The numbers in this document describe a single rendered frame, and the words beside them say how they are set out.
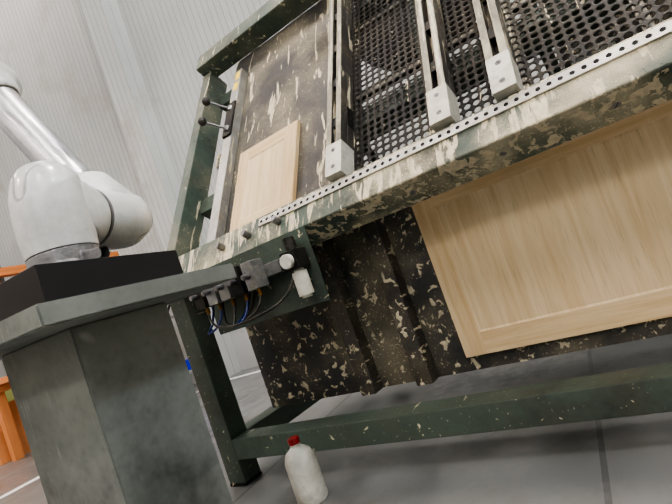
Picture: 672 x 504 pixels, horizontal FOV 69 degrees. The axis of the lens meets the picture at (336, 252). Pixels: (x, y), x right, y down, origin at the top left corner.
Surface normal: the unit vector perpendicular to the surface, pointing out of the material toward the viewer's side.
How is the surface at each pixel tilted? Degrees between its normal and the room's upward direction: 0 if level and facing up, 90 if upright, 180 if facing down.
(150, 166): 90
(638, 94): 147
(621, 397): 90
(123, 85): 90
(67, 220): 91
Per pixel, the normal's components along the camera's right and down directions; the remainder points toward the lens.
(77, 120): -0.43, 0.11
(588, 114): 0.00, 0.86
